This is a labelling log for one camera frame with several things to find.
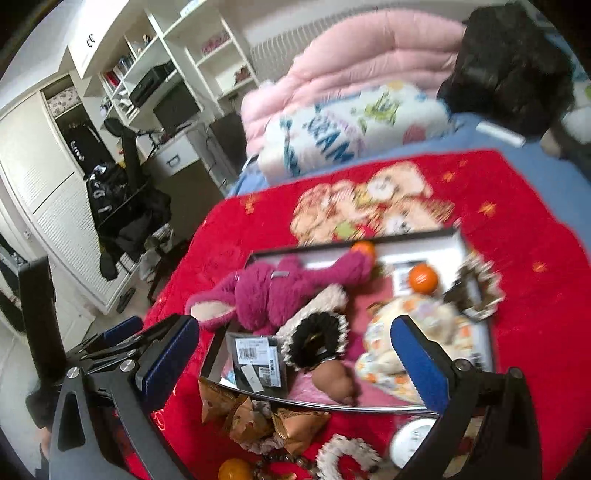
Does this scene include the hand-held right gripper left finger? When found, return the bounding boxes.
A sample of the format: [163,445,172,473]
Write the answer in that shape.
[46,314,201,480]

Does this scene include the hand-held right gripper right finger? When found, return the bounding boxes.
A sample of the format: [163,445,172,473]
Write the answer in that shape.
[390,315,546,480]

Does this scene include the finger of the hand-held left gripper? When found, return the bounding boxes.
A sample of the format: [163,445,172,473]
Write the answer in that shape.
[65,315,148,367]

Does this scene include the brown fuzzy hair claw clip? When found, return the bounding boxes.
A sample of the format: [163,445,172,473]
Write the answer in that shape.
[443,277,481,319]

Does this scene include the black shallow box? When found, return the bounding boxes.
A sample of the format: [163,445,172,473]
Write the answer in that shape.
[198,228,497,411]

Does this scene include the baby doll printed clothes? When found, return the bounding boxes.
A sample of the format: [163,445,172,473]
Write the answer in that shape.
[311,295,474,408]

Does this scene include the gold snack packet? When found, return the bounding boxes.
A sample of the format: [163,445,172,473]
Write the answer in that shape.
[228,397,274,445]
[272,408,332,456]
[198,381,242,426]

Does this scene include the black packet with barcode labels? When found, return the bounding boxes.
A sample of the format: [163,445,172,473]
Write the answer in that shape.
[233,335,283,389]

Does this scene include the white round jar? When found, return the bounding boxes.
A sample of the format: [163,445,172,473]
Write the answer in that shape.
[388,418,439,470]

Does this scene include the brown white crochet scrunchie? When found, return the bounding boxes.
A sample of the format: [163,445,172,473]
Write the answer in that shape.
[462,254,504,321]

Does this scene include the black white lace scrunchie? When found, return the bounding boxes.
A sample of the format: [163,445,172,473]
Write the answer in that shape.
[279,311,350,368]

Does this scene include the pink plush bear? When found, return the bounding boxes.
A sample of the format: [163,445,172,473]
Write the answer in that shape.
[185,251,377,333]

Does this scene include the black chair with clothes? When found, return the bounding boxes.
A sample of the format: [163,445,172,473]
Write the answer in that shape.
[83,117,185,301]

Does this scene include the red printed blanket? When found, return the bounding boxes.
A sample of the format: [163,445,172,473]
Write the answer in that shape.
[124,148,591,480]

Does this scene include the white louvred wardrobe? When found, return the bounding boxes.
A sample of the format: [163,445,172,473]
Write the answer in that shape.
[0,74,139,315]

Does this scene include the black bag white print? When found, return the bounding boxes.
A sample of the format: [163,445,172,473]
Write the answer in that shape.
[85,164,134,222]

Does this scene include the black hanging garment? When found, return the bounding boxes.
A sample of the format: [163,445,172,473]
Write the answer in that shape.
[62,122,105,178]

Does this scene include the white desk drawer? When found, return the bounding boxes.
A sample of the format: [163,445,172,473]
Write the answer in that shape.
[148,124,213,185]

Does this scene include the black computer tower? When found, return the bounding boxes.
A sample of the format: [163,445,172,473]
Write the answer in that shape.
[210,111,250,171]

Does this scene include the blue bed sheet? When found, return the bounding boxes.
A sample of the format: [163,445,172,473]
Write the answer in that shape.
[228,111,591,259]

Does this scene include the black computer monitor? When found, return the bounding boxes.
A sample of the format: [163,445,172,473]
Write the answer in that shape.
[152,83,201,134]

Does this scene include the white cartoon printed blanket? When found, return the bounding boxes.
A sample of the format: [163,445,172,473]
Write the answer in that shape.
[256,80,455,183]

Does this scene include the white tube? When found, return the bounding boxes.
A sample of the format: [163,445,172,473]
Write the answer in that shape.
[475,121,527,147]

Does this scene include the black printer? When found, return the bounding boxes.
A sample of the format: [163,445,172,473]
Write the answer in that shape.
[129,65,178,107]

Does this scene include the white green cartoon pillow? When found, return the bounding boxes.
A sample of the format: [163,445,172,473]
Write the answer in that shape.
[561,83,591,139]

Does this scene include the white shelf unit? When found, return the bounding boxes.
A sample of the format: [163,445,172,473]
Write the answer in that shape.
[67,0,259,125]

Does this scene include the black jacket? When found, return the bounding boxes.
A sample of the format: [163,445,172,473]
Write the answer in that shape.
[436,7,575,137]

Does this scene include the pink quilt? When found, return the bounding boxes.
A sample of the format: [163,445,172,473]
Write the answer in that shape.
[240,7,467,158]

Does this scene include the wooden bead bracelet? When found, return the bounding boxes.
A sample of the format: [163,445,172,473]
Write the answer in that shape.
[252,450,324,480]

